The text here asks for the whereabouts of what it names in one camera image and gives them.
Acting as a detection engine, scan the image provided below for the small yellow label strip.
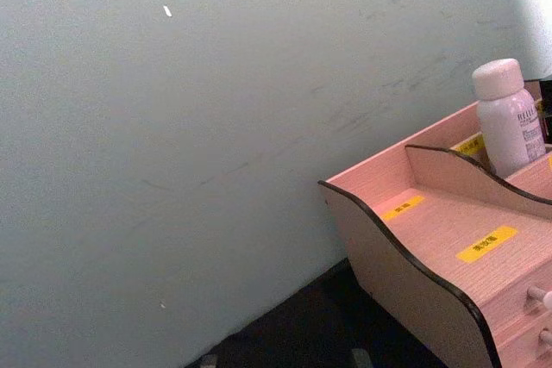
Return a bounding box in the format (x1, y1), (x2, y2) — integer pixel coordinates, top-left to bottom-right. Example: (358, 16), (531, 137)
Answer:
(380, 195), (427, 223)

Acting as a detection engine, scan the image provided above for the pink wooden desk organizer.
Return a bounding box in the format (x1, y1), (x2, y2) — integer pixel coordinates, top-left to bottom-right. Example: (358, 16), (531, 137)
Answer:
(317, 79), (552, 368)

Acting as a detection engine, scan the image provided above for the black table cloth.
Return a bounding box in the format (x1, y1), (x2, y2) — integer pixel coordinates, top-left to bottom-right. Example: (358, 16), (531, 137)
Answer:
(185, 257), (450, 368)

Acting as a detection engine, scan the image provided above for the large yellow label strip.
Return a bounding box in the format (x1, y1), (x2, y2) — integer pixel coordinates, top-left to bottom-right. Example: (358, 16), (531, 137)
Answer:
(455, 225), (519, 265)

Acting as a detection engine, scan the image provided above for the white plastic bottle with cap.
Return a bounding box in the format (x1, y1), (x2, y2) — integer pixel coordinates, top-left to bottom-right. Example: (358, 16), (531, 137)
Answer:
(471, 58), (548, 179)

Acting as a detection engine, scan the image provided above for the pink wooden drawer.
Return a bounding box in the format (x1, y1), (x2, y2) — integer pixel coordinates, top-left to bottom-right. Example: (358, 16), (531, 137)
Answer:
(495, 318), (552, 368)
(486, 254), (552, 340)

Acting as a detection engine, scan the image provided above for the dark box with yellow mark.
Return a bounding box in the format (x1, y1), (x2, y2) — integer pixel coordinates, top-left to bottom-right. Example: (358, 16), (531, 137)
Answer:
(523, 78), (552, 146)

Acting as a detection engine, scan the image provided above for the pale grey wall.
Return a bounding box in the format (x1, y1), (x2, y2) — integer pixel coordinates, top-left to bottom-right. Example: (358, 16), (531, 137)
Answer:
(0, 0), (552, 368)

